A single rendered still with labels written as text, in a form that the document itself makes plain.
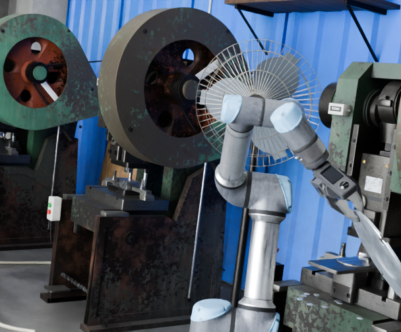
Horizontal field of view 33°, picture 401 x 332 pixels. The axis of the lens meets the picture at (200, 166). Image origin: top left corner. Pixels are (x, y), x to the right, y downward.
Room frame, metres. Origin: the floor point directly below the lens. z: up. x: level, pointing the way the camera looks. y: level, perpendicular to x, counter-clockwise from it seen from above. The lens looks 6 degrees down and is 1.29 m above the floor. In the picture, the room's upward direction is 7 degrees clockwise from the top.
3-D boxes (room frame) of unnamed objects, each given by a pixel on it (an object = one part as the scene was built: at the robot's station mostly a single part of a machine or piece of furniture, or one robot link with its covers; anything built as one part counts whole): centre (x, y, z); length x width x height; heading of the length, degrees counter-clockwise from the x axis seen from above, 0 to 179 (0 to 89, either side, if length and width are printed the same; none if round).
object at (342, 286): (2.35, -0.55, 0.72); 0.25 x 0.14 x 0.14; 129
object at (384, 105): (2.46, -0.69, 1.27); 0.21 x 0.12 x 0.34; 129
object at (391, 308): (2.46, -0.69, 0.67); 0.45 x 0.30 x 0.06; 39
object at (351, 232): (2.46, -0.69, 0.86); 0.20 x 0.16 x 0.05; 39
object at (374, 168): (2.43, -0.65, 1.04); 0.17 x 0.15 x 0.30; 129
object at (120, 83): (4.03, 0.11, 0.87); 1.53 x 0.99 x 1.74; 127
